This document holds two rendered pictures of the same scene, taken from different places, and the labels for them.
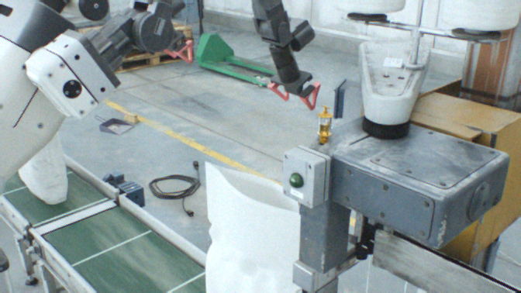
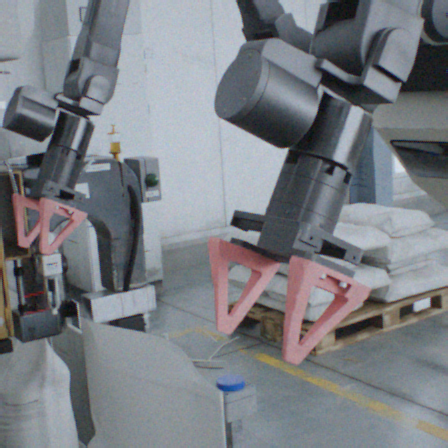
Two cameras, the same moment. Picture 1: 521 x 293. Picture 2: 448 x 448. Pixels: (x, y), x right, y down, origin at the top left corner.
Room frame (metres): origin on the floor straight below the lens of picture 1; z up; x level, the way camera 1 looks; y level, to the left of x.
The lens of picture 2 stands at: (2.36, 0.35, 1.46)
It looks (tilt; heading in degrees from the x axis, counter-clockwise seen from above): 11 degrees down; 190
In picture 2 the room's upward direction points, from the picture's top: 4 degrees counter-clockwise
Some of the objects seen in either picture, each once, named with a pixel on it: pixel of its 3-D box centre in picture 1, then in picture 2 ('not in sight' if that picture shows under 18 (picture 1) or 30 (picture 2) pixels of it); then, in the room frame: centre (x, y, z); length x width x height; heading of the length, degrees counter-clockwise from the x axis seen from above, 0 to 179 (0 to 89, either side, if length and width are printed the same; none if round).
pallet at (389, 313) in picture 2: not in sight; (342, 305); (-2.26, 0.24, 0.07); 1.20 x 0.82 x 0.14; 135
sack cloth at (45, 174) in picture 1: (32, 126); not in sight; (2.45, 1.17, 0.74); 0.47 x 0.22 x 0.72; 41
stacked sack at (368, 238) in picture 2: not in sight; (328, 241); (-1.91, 0.18, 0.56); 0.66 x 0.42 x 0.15; 133
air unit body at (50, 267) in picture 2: not in sight; (52, 273); (1.06, -0.22, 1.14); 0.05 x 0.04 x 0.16; 133
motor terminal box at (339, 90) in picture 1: (350, 104); not in sight; (1.34, -0.26, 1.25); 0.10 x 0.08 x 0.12; 158
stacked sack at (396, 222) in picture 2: not in sight; (375, 219); (-2.50, 0.46, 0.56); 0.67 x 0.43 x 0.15; 43
